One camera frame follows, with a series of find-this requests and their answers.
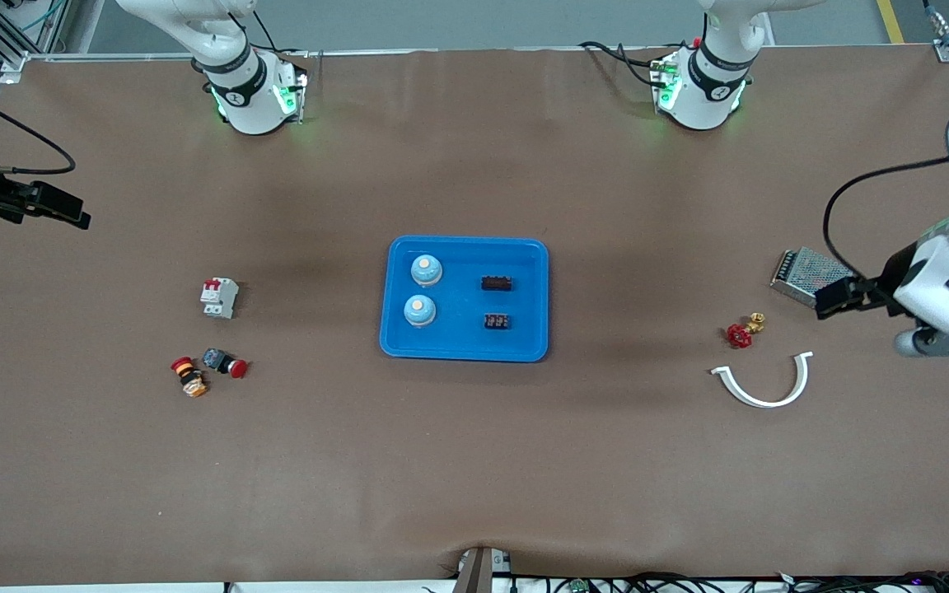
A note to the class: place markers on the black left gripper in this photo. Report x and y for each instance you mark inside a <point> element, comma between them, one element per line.
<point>885,284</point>

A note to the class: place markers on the black terminal block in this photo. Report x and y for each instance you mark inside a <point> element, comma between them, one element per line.
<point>497,283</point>
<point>496,322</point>

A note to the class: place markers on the blue dome bell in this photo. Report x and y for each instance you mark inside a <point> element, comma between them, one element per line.
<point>427,270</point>
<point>419,311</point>

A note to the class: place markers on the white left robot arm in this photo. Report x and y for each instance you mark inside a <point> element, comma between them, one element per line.
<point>948,284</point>

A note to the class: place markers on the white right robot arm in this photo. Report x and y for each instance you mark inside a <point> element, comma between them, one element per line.
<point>248,103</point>

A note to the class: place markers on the blue plastic tray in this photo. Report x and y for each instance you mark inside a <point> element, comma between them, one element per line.
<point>458,342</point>

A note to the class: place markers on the metal mesh power supply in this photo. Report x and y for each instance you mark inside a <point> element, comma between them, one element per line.
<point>800,272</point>

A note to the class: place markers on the white curved plastic clamp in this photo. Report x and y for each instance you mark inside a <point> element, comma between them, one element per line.
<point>764,403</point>

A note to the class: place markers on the white circuit breaker red switches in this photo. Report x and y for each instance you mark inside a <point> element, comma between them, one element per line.
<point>219,298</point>

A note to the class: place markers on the red orange emergency stop button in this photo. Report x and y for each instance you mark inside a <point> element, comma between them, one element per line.
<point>192,380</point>

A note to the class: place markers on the brown table mat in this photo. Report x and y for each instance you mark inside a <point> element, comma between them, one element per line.
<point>441,453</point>

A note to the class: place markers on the red button grey switch block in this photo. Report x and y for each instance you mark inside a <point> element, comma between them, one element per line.
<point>215,360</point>

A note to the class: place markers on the metal table edge bracket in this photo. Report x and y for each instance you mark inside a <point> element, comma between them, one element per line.
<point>479,572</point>

